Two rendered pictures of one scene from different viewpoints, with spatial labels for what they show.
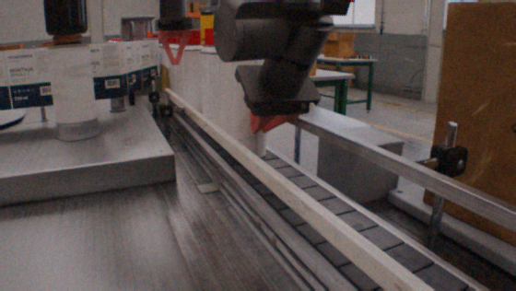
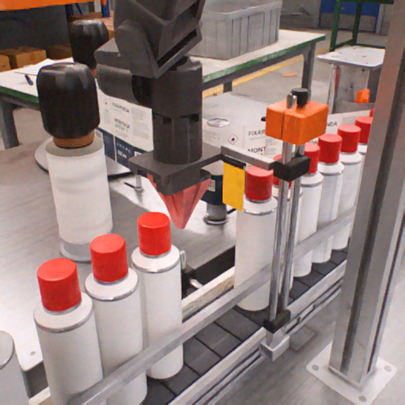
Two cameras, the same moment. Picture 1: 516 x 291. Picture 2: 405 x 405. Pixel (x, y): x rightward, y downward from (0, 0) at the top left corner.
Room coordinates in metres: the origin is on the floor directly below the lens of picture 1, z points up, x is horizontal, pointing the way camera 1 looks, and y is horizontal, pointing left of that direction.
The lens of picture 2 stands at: (0.59, -0.31, 1.33)
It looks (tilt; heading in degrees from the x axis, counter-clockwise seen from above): 29 degrees down; 69
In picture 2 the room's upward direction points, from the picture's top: straight up
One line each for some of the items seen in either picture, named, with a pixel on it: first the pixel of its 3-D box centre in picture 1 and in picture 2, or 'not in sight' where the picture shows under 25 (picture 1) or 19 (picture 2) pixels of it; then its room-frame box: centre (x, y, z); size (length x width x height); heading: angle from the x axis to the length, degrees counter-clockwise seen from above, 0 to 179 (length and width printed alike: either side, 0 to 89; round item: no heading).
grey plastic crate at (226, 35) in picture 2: not in sight; (224, 25); (1.70, 2.21, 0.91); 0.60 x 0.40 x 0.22; 35
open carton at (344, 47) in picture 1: (336, 44); not in sight; (5.11, -1.15, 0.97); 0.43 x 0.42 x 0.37; 118
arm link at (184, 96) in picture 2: not in sight; (172, 86); (0.75, 0.19, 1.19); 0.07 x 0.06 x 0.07; 121
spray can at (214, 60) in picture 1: (223, 83); (116, 325); (0.64, 0.06, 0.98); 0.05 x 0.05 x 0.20
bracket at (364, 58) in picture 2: (136, 17); (363, 56); (1.19, 0.41, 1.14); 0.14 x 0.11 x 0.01; 24
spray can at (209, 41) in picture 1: (214, 79); (157, 298); (0.69, 0.09, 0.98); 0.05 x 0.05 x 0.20
